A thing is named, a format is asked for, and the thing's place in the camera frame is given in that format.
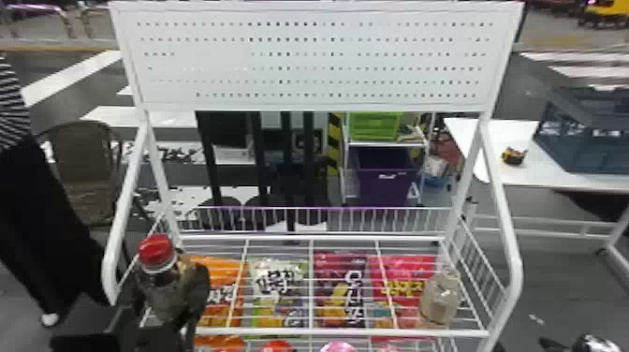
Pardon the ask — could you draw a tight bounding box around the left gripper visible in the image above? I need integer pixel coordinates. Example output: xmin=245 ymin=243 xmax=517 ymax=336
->
xmin=115 ymin=262 xmax=212 ymax=352

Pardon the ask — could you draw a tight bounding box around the brown bottle with red cap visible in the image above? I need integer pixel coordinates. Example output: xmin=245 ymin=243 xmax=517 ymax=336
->
xmin=133 ymin=233 xmax=198 ymax=327

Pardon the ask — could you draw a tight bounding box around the orange snack packet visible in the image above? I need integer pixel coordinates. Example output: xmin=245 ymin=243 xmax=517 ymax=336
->
xmin=188 ymin=255 xmax=250 ymax=352

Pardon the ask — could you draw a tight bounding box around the white green snack packet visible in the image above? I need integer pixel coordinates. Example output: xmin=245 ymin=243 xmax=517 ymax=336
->
xmin=249 ymin=257 xmax=312 ymax=329

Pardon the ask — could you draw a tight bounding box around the red bottle cap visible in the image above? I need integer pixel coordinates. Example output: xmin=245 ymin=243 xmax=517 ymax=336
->
xmin=259 ymin=339 xmax=297 ymax=352

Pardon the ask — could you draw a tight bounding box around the purple red snack packet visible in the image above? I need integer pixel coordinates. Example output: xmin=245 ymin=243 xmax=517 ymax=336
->
xmin=313 ymin=252 xmax=371 ymax=329

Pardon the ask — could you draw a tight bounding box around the brown chair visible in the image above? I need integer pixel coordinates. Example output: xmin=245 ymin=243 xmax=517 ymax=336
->
xmin=37 ymin=120 xmax=125 ymax=228

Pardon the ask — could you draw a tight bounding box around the person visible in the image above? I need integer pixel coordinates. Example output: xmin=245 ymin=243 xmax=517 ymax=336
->
xmin=0 ymin=52 xmax=112 ymax=329

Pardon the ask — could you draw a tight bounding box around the purple crate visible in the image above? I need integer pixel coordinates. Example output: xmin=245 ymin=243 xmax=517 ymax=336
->
xmin=354 ymin=146 xmax=420 ymax=208

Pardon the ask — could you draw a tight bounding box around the green basket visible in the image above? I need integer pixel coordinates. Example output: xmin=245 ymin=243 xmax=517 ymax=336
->
xmin=347 ymin=111 xmax=405 ymax=143

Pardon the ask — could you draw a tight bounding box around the yellow black tool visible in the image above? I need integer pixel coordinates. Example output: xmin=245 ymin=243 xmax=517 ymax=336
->
xmin=500 ymin=145 xmax=529 ymax=167

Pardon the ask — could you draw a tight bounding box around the white side table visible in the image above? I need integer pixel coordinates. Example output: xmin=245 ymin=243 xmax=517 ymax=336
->
xmin=443 ymin=116 xmax=629 ymax=279

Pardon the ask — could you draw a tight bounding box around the blue basket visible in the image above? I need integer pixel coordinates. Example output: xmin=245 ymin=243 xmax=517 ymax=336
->
xmin=532 ymin=85 xmax=629 ymax=176

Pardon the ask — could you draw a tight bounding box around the striped post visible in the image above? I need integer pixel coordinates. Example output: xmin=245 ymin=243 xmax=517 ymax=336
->
xmin=326 ymin=111 xmax=345 ymax=177

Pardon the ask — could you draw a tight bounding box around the white wire rack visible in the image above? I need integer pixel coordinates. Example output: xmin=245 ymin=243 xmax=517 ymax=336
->
xmin=100 ymin=0 xmax=525 ymax=352

